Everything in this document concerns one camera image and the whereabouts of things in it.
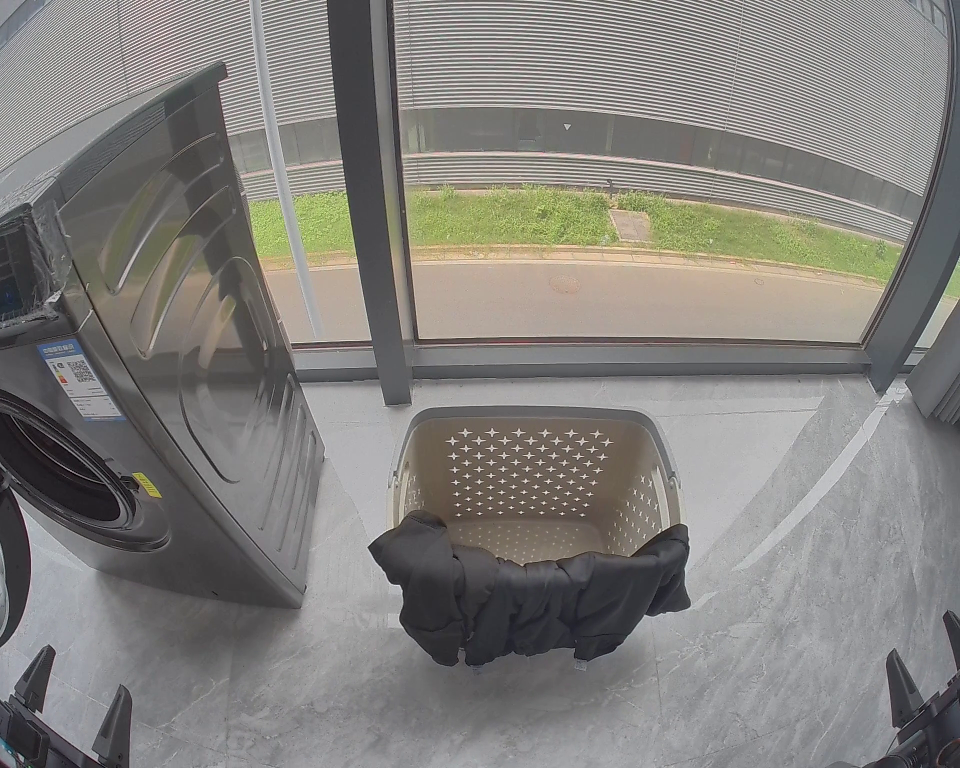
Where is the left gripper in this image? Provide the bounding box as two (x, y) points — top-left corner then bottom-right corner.
(0, 644), (135, 768)

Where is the black garment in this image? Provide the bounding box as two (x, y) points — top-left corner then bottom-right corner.
(367, 510), (693, 669)

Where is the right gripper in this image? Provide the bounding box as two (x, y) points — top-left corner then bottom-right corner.
(862, 610), (960, 768)

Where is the washing machine door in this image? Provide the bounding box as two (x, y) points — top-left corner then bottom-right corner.
(0, 468), (33, 648)

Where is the cream laundry basket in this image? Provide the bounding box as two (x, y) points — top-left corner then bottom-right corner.
(385, 405), (690, 575)

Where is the window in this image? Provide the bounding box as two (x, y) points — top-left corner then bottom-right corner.
(0, 0), (960, 408)

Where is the grey washing machine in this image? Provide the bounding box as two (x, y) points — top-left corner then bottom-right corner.
(0, 62), (327, 609)

